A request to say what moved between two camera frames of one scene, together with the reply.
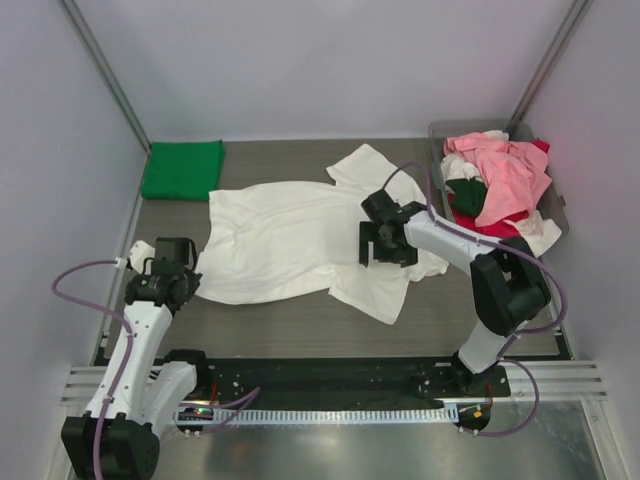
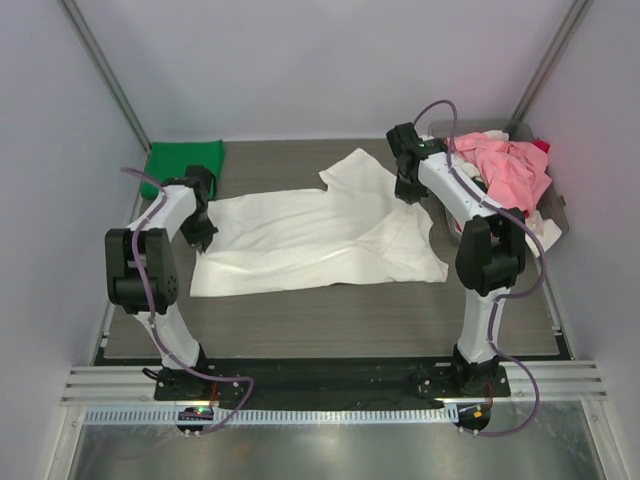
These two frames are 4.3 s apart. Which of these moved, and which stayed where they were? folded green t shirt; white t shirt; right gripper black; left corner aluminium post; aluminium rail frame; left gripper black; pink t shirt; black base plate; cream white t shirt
Moved: white t shirt; left gripper black; right gripper black
Stayed: folded green t shirt; pink t shirt; left corner aluminium post; black base plate; cream white t shirt; aluminium rail frame
